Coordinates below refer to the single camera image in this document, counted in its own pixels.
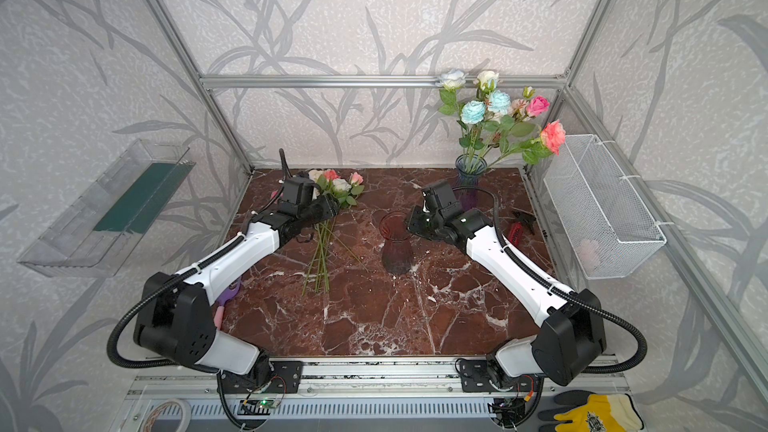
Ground purple pink garden rake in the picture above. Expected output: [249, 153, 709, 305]
[213, 279, 241, 330]

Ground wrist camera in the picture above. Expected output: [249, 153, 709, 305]
[422, 179, 462, 216]
[279, 176, 316, 206]

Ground clear plastic tray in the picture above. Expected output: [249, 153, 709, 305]
[18, 139, 195, 278]

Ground white wire basket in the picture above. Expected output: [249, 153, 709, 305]
[544, 134, 667, 280]

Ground red glass vase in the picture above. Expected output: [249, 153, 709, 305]
[379, 211, 414, 276]

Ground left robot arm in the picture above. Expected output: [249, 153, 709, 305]
[106, 167, 340, 383]

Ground white blue rose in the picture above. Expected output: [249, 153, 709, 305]
[438, 69, 466, 116]

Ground yellow work glove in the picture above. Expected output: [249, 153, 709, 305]
[538, 390, 645, 432]

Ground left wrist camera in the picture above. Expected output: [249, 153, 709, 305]
[279, 176, 316, 206]

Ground red spray bottle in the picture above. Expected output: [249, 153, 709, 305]
[507, 211, 536, 246]

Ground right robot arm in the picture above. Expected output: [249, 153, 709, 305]
[407, 181, 648, 390]

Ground blue purple glass vase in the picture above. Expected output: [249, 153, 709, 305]
[454, 154, 487, 210]

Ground coral pink rose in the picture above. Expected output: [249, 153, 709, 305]
[479, 119, 566, 168]

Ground teal peony spray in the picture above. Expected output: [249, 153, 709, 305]
[458, 90, 514, 174]

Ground flower bunch on table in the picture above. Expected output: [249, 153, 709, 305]
[302, 169, 365, 294]

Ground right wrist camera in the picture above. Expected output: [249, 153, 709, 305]
[422, 179, 462, 216]

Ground pale pink rose spray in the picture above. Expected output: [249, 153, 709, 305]
[510, 86, 536, 118]

